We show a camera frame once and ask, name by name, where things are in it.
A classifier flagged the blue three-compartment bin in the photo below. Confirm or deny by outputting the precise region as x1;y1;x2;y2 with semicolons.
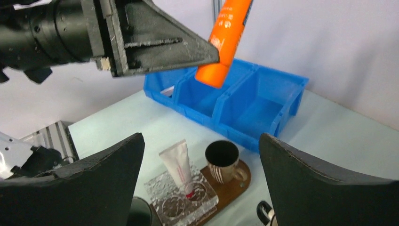
144;59;309;152

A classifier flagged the cream mug with black rim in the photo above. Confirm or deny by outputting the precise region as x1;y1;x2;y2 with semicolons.
256;201;278;226

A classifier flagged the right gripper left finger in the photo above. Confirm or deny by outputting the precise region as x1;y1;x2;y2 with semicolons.
0;133;145;226

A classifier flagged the brown wooden oval tray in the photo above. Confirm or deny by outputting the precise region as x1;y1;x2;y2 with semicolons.
199;160;251;226

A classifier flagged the clear textured two-hole holder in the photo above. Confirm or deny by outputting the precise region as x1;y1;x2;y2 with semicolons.
144;165;219;226

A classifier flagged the dark green mug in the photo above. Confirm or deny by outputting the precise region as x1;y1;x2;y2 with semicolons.
126;197;152;226

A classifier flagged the brown metallic cup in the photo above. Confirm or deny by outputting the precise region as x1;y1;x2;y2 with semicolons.
205;140;248;184

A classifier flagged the white toothpaste tube red cap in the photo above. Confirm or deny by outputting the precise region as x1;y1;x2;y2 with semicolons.
159;139;194;199

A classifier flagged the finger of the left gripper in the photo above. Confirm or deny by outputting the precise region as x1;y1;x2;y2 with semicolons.
99;0;220;77

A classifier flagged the small orange tube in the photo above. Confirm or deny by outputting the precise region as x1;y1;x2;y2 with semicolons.
195;0;253;89

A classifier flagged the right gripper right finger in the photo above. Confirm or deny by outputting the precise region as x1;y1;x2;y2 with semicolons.
259;133;399;226

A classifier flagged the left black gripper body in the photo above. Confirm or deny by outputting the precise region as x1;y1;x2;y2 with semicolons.
0;0;106;84

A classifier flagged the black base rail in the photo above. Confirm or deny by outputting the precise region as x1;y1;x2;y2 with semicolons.
21;121;80;163

